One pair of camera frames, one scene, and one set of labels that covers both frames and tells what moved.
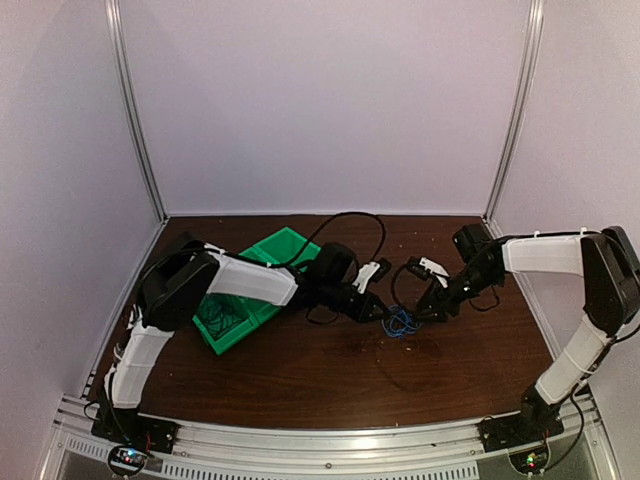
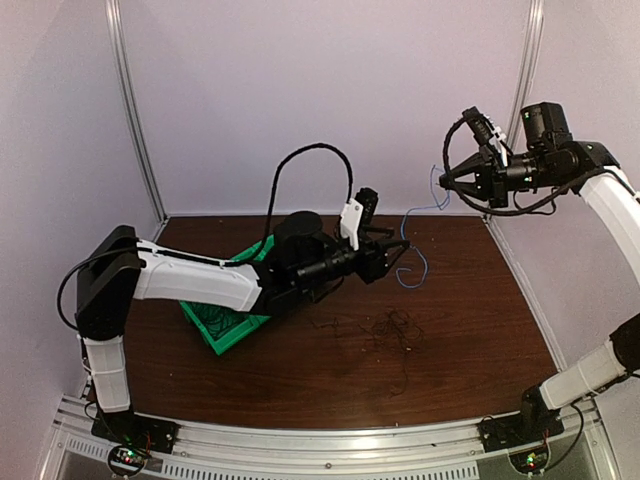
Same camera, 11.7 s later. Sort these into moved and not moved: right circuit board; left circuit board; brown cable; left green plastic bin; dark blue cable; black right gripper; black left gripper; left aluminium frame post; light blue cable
Moved: light blue cable; black left gripper; black right gripper; brown cable
Not moved: left aluminium frame post; dark blue cable; left circuit board; left green plastic bin; right circuit board
